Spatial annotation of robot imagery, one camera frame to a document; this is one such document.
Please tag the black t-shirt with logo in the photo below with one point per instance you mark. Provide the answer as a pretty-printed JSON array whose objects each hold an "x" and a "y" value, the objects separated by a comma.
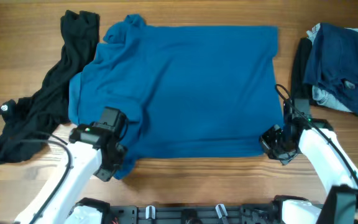
[{"x": 31, "y": 120}]

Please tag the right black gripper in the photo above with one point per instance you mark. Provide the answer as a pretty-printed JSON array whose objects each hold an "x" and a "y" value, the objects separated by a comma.
[{"x": 265, "y": 139}]

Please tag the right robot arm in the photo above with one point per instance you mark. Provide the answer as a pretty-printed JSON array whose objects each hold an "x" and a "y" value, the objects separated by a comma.
[{"x": 316, "y": 140}]

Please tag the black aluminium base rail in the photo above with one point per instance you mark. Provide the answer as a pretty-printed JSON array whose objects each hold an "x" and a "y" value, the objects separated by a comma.
[{"x": 243, "y": 214}]

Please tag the blue t-shirt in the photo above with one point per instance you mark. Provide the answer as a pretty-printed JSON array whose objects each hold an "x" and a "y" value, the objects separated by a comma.
[{"x": 189, "y": 91}]

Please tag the folded black garment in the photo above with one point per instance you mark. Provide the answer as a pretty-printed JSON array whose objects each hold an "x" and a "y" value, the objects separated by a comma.
[{"x": 297, "y": 88}]

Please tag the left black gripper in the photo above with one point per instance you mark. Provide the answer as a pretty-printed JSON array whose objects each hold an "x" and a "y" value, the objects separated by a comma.
[{"x": 107, "y": 173}]

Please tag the folded navy blue garment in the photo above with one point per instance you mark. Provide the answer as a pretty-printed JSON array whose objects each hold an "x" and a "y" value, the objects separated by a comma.
[{"x": 333, "y": 64}]

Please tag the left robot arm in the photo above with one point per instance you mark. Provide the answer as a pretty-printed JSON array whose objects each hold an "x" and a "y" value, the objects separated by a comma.
[{"x": 93, "y": 150}]

